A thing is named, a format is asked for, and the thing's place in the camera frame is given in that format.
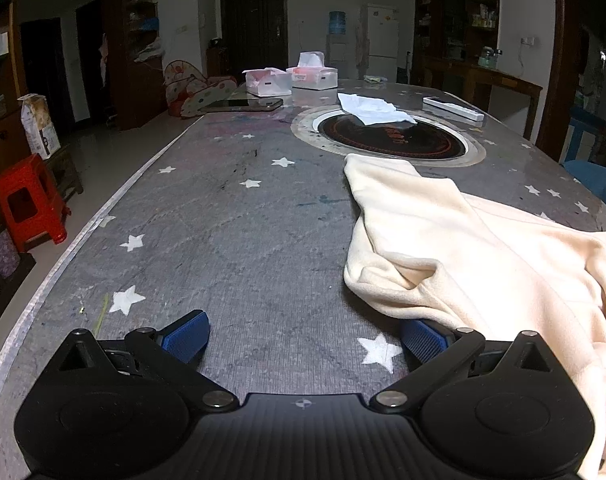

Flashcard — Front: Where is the dark wooden shelf cabinet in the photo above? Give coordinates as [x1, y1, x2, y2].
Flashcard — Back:
[102, 0, 168, 132]

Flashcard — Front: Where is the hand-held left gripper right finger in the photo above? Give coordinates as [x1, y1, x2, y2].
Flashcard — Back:
[369, 317, 554, 413]

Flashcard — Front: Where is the dark wooden door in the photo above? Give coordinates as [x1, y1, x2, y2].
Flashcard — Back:
[218, 0, 289, 81]

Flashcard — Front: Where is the red plastic stool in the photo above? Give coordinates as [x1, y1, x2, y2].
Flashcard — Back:
[0, 153, 70, 254]

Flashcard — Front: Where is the wooden side desk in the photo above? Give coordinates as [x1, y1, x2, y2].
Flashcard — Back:
[422, 55, 544, 142]

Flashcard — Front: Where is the dark wooden display cabinet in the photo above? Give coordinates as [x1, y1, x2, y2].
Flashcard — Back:
[412, 0, 502, 87]

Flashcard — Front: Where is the blue sofa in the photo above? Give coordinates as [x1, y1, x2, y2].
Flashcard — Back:
[562, 159, 606, 222]

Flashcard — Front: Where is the floral folded mesh cover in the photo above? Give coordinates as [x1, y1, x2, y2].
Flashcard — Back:
[162, 59, 239, 119]

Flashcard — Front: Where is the tall wooden bookshelf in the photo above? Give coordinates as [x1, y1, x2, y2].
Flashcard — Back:
[0, 0, 31, 223]

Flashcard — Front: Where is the printed paper sack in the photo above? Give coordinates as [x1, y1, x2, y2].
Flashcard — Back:
[17, 93, 62, 161]

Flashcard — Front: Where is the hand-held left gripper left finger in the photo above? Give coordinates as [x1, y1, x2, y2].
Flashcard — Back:
[58, 310, 238, 413]

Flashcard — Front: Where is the white refrigerator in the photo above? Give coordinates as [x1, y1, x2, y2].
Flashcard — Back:
[359, 3, 400, 84]

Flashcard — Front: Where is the black smartphone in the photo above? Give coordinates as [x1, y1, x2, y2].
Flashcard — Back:
[198, 97, 284, 114]

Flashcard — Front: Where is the cream fleece garment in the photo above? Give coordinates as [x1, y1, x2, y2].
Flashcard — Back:
[343, 153, 606, 480]

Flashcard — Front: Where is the blue stool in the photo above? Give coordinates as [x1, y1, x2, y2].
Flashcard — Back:
[566, 110, 606, 162]

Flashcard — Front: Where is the dark wooden door frame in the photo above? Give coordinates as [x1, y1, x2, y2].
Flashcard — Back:
[532, 0, 606, 163]

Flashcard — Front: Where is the white power strip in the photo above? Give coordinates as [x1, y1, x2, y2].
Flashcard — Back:
[422, 96, 486, 125]

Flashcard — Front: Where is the water dispenser with blue bottle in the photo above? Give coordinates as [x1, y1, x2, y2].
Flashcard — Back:
[325, 10, 352, 81]

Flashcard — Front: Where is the low wooden bench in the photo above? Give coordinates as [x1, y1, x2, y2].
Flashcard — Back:
[45, 144, 84, 197]

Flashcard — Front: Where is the round built-in hot pot cooker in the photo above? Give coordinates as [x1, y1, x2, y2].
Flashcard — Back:
[290, 104, 487, 169]

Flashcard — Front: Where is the crumpled white tissue paper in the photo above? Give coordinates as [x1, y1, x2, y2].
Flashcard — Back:
[337, 92, 418, 127]

